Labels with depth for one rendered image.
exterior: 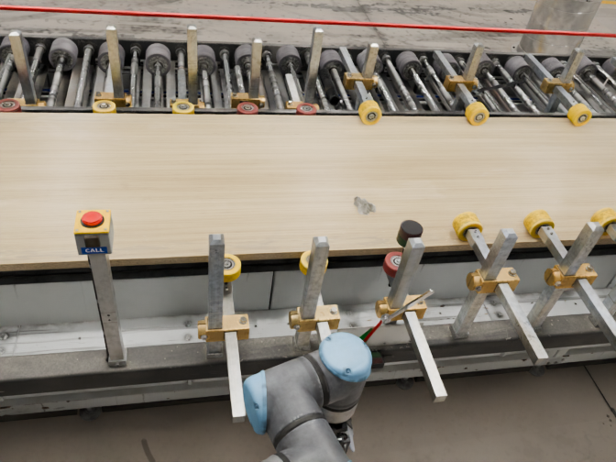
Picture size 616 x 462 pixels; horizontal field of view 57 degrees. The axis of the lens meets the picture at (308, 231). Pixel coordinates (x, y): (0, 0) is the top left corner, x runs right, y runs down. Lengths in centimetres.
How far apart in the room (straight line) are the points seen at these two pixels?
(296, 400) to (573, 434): 195
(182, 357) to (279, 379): 76
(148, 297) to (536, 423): 169
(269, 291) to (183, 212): 36
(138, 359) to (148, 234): 35
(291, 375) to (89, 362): 86
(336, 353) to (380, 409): 152
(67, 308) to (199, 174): 57
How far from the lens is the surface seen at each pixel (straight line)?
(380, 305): 161
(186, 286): 174
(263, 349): 167
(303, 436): 88
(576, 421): 277
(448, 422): 252
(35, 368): 170
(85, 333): 184
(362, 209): 182
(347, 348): 96
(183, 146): 201
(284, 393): 91
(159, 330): 181
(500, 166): 223
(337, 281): 182
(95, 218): 127
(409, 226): 148
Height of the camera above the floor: 208
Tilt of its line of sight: 43 degrees down
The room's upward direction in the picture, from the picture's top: 10 degrees clockwise
